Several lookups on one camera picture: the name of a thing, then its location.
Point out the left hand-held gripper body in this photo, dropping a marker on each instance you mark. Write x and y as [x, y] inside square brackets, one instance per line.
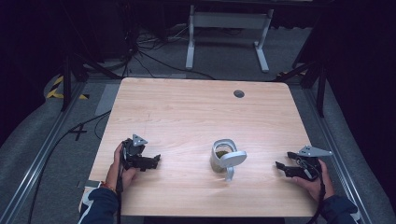
[132, 151]

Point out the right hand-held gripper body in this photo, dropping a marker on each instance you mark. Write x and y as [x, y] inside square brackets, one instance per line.
[308, 163]

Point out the person's left hand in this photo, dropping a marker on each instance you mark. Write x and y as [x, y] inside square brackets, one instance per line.
[126, 177]

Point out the person's right hand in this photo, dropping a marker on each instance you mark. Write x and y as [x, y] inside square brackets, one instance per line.
[317, 186]

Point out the black metal stand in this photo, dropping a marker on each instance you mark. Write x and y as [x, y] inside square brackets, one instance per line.
[320, 84]
[66, 81]

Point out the grey metal floor rail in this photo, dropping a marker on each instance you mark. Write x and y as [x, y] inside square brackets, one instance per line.
[339, 155]
[34, 168]

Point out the white desk frame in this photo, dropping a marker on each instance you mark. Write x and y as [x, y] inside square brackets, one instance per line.
[230, 20]

